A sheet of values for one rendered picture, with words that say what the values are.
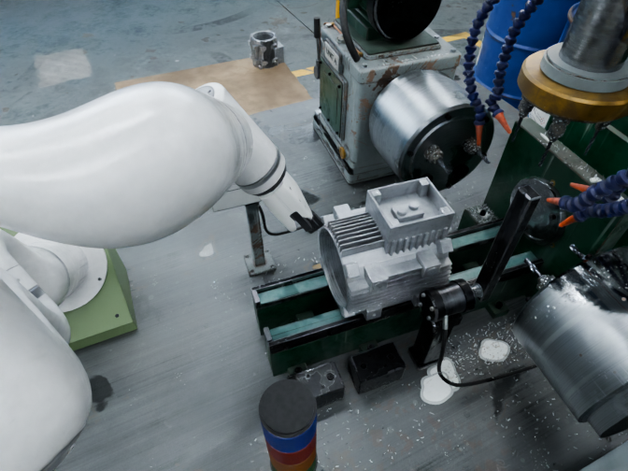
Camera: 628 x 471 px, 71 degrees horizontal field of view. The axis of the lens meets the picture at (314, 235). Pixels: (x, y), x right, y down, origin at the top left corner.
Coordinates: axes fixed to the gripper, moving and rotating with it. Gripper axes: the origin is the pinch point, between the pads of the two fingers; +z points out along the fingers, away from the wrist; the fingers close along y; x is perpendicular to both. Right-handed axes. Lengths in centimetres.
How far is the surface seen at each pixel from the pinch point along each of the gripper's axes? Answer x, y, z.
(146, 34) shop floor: -78, -371, 81
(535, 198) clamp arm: 30.5, 21.1, -1.0
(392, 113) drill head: 26.0, -24.8, 12.5
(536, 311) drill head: 23.1, 29.6, 14.3
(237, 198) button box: -11.2, -14.6, -2.4
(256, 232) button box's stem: -14.9, -15.9, 10.0
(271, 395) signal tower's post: -7.7, 34.5, -19.4
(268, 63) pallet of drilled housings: 0, -243, 103
